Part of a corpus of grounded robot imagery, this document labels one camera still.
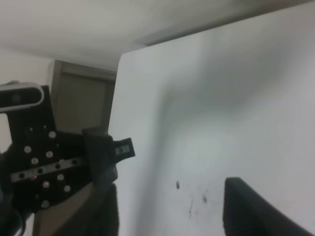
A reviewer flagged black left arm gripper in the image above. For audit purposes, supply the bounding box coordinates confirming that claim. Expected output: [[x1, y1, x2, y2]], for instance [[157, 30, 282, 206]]
[[4, 86, 135, 236]]

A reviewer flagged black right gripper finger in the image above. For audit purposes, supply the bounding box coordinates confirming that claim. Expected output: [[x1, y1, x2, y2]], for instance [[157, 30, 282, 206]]
[[222, 177, 312, 236]]

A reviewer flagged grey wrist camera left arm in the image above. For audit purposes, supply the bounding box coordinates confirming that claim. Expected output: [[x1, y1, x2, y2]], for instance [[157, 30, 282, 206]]
[[0, 82, 45, 114]]

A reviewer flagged brown wooden door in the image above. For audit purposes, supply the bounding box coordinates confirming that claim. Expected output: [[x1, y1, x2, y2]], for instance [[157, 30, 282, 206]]
[[48, 60, 117, 134]]

